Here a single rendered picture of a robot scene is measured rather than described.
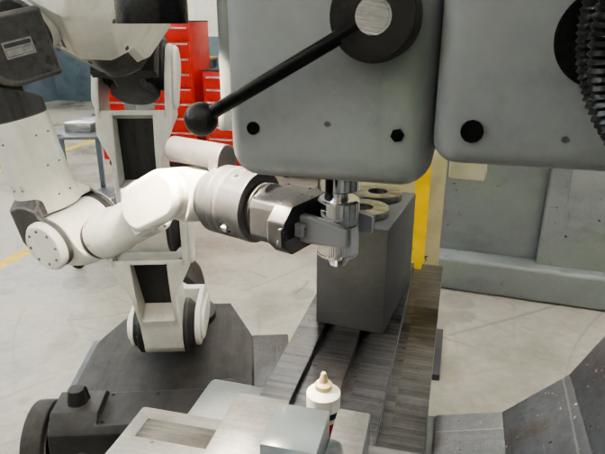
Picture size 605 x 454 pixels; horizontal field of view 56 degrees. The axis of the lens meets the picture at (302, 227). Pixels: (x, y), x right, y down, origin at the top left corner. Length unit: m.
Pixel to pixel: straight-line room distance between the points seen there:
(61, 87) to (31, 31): 11.30
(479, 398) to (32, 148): 2.04
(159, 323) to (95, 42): 0.77
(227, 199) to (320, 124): 0.20
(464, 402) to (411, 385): 1.63
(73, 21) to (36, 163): 0.21
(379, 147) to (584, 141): 0.16
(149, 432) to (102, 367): 1.00
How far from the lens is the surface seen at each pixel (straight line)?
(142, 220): 0.76
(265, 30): 0.51
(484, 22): 0.46
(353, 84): 0.49
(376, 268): 0.92
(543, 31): 0.47
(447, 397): 2.49
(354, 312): 0.96
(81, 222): 0.93
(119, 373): 1.63
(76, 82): 11.98
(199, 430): 0.67
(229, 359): 1.62
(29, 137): 0.91
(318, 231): 0.61
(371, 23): 0.46
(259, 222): 0.64
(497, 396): 2.55
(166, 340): 1.53
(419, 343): 0.96
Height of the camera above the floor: 1.45
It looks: 20 degrees down
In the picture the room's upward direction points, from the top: straight up
